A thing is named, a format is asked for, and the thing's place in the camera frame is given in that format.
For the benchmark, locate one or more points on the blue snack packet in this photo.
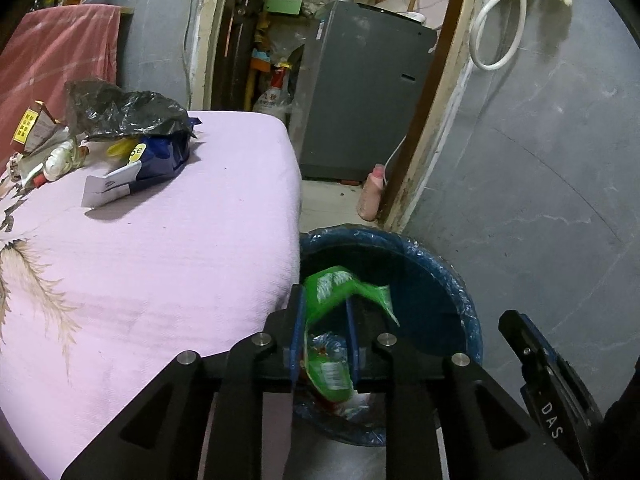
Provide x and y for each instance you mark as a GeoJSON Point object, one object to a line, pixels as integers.
{"type": "Point", "coordinates": [165, 155]}

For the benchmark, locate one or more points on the clear bottle with red cap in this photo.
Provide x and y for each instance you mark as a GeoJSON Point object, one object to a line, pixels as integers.
{"type": "Point", "coordinates": [272, 100]}

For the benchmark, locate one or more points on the brown and yellow packet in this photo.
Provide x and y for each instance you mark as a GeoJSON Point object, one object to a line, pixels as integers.
{"type": "Point", "coordinates": [37, 125]}

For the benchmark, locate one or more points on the pink bottle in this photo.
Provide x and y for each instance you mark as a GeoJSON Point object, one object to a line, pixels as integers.
{"type": "Point", "coordinates": [371, 195]}

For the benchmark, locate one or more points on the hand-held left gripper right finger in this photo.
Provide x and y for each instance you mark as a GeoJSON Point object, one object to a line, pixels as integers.
{"type": "Point", "coordinates": [352, 340]}

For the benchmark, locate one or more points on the black plastic bag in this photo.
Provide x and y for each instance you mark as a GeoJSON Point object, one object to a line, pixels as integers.
{"type": "Point", "coordinates": [125, 110]}

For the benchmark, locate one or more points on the white paper card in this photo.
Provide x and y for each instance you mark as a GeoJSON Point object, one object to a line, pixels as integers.
{"type": "Point", "coordinates": [107, 187]}

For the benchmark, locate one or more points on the small white bottle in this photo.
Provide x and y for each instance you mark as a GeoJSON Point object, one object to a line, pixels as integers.
{"type": "Point", "coordinates": [59, 162]}

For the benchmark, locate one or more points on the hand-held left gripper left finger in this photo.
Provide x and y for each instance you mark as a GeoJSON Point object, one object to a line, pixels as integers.
{"type": "Point", "coordinates": [296, 332]}

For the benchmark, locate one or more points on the grey refrigerator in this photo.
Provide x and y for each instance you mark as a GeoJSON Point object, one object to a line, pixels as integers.
{"type": "Point", "coordinates": [360, 90]}

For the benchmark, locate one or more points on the blue trash bin with liner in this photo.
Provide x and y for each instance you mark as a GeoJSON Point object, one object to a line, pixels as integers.
{"type": "Point", "coordinates": [425, 290]}

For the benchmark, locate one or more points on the green snack wrapper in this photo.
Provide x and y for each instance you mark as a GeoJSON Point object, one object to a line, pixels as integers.
{"type": "Point", "coordinates": [330, 285]}

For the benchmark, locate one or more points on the green box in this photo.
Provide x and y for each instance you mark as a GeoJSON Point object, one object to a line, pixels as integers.
{"type": "Point", "coordinates": [283, 5]}

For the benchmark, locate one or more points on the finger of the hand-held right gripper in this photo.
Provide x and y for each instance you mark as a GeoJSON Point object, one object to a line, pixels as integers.
{"type": "Point", "coordinates": [525, 332]}

